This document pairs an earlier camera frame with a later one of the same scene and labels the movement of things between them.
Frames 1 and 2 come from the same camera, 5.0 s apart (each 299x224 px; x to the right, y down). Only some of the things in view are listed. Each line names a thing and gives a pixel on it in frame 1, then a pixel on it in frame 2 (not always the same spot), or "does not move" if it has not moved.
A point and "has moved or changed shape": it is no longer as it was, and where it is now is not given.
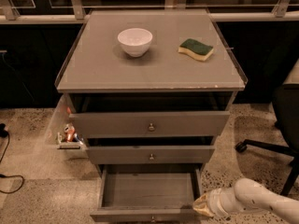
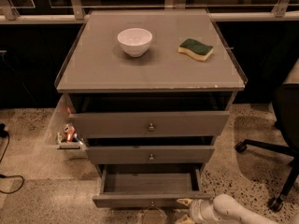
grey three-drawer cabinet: (149, 90) does not move
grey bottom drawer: (143, 193) has moved or changed shape
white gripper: (215, 202) → (195, 209)
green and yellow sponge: (195, 49) does not move
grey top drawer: (154, 124) does not move
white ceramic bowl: (135, 41) does not move
